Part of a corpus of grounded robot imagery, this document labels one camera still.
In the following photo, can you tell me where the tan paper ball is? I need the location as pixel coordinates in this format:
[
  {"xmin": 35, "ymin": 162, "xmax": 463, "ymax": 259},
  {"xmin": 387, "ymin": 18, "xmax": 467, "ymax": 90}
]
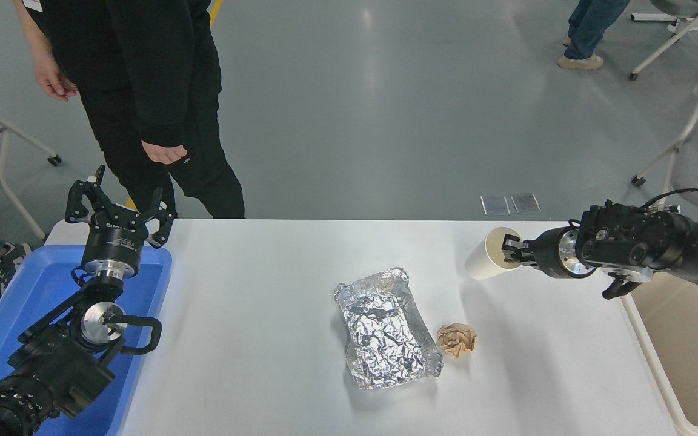
[{"xmin": 437, "ymin": 323, "xmax": 477, "ymax": 358}]

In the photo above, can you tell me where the standing person's right hand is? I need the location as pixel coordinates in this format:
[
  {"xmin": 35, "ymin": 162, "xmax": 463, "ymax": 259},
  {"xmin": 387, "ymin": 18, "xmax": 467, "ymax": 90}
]
[{"xmin": 33, "ymin": 50, "xmax": 79, "ymax": 102}]

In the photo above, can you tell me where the large pale bin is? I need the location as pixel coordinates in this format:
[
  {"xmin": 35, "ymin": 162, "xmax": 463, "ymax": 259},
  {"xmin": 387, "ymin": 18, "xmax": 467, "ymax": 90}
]
[{"xmin": 619, "ymin": 269, "xmax": 698, "ymax": 436}]

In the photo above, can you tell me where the standing person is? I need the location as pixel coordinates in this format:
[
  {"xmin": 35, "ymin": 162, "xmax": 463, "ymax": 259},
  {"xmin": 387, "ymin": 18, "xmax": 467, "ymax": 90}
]
[{"xmin": 13, "ymin": 0, "xmax": 245, "ymax": 220}]

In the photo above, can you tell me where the white-framed chair with wheels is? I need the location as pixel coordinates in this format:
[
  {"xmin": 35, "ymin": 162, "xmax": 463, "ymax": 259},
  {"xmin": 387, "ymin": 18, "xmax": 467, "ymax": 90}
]
[{"xmin": 628, "ymin": 0, "xmax": 698, "ymax": 80}]

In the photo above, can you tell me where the walking person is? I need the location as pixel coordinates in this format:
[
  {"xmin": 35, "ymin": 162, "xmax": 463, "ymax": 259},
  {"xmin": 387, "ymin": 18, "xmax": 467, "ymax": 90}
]
[{"xmin": 558, "ymin": 0, "xmax": 631, "ymax": 71}]

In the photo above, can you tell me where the blue plastic tray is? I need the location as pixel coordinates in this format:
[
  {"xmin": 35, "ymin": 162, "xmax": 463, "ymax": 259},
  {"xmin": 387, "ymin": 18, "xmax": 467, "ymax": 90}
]
[{"xmin": 0, "ymin": 244, "xmax": 173, "ymax": 436}]

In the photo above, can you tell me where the white paper cup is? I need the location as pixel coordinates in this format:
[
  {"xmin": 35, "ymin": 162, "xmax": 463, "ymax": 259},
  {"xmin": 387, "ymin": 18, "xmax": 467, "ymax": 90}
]
[{"xmin": 464, "ymin": 226, "xmax": 522, "ymax": 281}]

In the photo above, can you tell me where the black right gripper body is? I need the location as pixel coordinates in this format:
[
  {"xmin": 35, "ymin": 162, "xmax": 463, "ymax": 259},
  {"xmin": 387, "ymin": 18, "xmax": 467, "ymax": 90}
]
[{"xmin": 530, "ymin": 228, "xmax": 569, "ymax": 279}]

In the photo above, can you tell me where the standing person's left hand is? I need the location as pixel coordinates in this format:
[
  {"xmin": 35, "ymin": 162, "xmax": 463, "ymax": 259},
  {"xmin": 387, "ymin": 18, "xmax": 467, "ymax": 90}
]
[{"xmin": 142, "ymin": 140, "xmax": 188, "ymax": 165}]

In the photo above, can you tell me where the crumpled silver foil tray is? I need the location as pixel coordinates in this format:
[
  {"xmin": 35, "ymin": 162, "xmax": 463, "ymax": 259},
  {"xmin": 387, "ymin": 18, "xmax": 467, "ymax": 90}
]
[{"xmin": 333, "ymin": 267, "xmax": 444, "ymax": 390}]

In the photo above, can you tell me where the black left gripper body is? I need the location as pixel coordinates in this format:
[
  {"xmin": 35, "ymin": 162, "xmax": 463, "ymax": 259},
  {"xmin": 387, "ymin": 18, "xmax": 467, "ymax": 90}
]
[{"xmin": 81, "ymin": 207, "xmax": 151, "ymax": 271}]

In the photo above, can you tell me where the clear floor plate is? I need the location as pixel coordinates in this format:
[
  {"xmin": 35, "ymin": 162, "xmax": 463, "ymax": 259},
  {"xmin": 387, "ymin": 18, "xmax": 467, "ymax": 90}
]
[
  {"xmin": 511, "ymin": 193, "xmax": 542, "ymax": 216},
  {"xmin": 480, "ymin": 195, "xmax": 511, "ymax": 217}
]

